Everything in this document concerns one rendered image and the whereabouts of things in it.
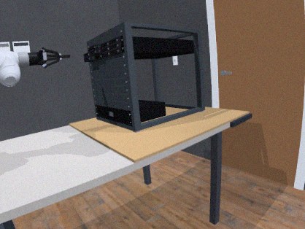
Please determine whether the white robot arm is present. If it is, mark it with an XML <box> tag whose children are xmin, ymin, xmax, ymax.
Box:
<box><xmin>0</xmin><ymin>50</ymin><xmax>47</xmax><ymax>87</ymax></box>

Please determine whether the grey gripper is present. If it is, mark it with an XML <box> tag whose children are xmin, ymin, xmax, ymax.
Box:
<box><xmin>28</xmin><ymin>48</ymin><xmax>70</xmax><ymax>69</ymax></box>

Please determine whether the light wooden board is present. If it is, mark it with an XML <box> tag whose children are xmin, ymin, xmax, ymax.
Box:
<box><xmin>69</xmin><ymin>107</ymin><xmax>250</xmax><ymax>163</ymax></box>

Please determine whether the dark grey rack frame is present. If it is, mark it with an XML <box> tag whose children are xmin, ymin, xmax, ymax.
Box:
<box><xmin>87</xmin><ymin>22</ymin><xmax>205</xmax><ymax>133</ymax></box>

